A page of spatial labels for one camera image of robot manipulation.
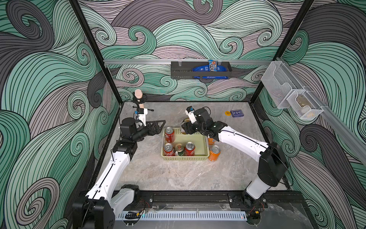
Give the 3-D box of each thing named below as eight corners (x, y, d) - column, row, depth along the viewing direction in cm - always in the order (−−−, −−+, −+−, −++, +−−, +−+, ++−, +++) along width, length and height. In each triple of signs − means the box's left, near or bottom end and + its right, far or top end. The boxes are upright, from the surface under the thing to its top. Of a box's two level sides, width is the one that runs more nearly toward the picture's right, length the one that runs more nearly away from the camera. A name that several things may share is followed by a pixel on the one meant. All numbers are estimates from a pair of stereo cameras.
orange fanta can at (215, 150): (207, 161, 88) (210, 154, 80) (206, 152, 92) (209, 144, 84) (217, 161, 88) (221, 154, 80) (216, 152, 92) (219, 144, 84)
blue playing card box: (232, 117, 113) (233, 115, 111) (230, 112, 116) (230, 110, 115) (243, 116, 113) (244, 114, 112) (240, 111, 117) (241, 109, 115)
